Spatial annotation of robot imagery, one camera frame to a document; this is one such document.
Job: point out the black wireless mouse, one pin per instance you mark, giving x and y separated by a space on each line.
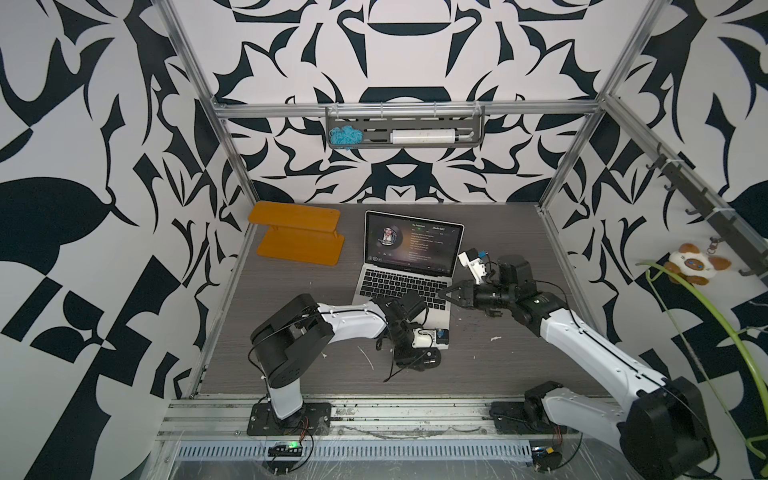
419 359

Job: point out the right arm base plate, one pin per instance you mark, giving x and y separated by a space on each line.
511 418

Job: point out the right controller board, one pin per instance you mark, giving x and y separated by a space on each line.
545 459

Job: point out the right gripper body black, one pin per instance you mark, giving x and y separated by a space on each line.
491 298

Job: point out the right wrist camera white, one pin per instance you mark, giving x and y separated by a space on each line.
478 264

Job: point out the brown white plush toy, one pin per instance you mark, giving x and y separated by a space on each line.
696 267

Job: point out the controller board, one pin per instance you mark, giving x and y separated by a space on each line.
292 449
545 459

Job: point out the grey wall rack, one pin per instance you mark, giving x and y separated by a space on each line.
378 121

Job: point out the silver laptop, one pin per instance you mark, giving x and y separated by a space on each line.
405 253

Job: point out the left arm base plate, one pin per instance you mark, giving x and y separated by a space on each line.
312 418

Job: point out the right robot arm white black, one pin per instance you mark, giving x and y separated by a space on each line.
659 424

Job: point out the grey hook rail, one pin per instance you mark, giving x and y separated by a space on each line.
708 206

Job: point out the white roll in rack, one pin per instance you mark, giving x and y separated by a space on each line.
426 136

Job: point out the left controller board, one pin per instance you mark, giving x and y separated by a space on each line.
292 449

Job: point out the teal cloth ball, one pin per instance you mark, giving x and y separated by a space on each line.
345 136

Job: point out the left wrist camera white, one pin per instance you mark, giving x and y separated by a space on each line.
431 338

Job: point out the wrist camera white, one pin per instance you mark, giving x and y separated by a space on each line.
478 264
431 338

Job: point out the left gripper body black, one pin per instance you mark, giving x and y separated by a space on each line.
403 352

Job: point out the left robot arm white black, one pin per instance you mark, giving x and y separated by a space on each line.
287 343

